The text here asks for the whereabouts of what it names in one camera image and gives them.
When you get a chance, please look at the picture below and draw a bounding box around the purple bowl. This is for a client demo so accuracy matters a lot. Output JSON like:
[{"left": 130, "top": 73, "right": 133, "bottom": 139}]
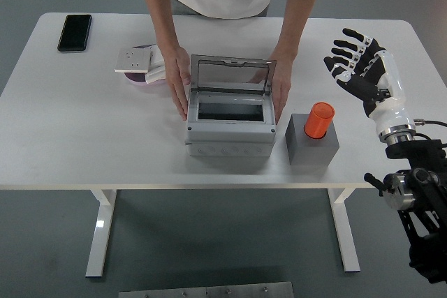
[{"left": 124, "top": 45, "right": 168, "bottom": 88}]

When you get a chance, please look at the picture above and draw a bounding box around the person's right hand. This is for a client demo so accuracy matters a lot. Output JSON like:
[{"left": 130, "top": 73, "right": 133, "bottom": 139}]
[{"left": 163, "top": 45, "right": 192, "bottom": 121}]

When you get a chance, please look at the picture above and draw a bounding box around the person's left hand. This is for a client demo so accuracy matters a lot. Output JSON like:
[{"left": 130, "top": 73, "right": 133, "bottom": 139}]
[{"left": 248, "top": 48, "right": 294, "bottom": 125}]

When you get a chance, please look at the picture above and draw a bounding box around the orange cylindrical battery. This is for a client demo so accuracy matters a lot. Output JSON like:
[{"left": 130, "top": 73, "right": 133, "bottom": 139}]
[{"left": 303, "top": 101, "right": 336, "bottom": 140}]

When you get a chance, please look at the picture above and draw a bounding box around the grey cube holder with hole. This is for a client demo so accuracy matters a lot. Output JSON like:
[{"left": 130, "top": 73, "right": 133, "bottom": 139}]
[{"left": 285, "top": 112, "right": 341, "bottom": 166}]

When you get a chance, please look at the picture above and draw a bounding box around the white wall socket plate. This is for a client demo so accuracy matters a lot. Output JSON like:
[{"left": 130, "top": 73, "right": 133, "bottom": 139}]
[{"left": 114, "top": 47, "right": 153, "bottom": 74}]

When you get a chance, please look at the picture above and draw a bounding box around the black smartphone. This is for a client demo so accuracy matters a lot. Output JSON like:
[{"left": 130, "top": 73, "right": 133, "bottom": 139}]
[{"left": 57, "top": 14, "right": 93, "bottom": 53}]

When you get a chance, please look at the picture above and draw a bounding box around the transparent hinged box lid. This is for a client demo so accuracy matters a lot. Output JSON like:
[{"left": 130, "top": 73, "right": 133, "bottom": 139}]
[{"left": 190, "top": 54, "right": 279, "bottom": 96}]

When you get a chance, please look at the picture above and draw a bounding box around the white wall switch plate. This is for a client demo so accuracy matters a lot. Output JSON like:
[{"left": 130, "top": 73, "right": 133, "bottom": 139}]
[
  {"left": 149, "top": 46, "right": 166, "bottom": 68},
  {"left": 145, "top": 66, "right": 168, "bottom": 85}
]

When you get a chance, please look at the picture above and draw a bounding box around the grey metal plate with screws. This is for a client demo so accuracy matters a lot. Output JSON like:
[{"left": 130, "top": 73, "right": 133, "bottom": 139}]
[{"left": 118, "top": 281, "right": 295, "bottom": 298}]

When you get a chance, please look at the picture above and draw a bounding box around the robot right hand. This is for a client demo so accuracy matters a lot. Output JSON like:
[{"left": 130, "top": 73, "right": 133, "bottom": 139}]
[{"left": 323, "top": 28, "right": 416, "bottom": 137}]

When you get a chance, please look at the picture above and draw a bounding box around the grey box cover frame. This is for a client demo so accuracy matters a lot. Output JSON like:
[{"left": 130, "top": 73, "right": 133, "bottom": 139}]
[{"left": 186, "top": 88, "right": 277, "bottom": 146}]

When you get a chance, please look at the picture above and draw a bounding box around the grey junction box base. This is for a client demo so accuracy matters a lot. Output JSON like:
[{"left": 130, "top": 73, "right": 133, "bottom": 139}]
[{"left": 186, "top": 140, "right": 276, "bottom": 158}]

